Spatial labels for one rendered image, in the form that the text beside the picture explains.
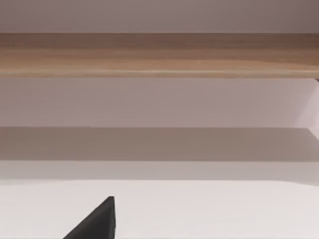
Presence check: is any wooden shelf board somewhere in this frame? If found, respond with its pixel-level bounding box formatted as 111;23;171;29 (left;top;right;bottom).
0;32;319;82

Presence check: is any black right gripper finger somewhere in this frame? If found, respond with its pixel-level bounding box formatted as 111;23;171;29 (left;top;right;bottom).
62;196;117;239

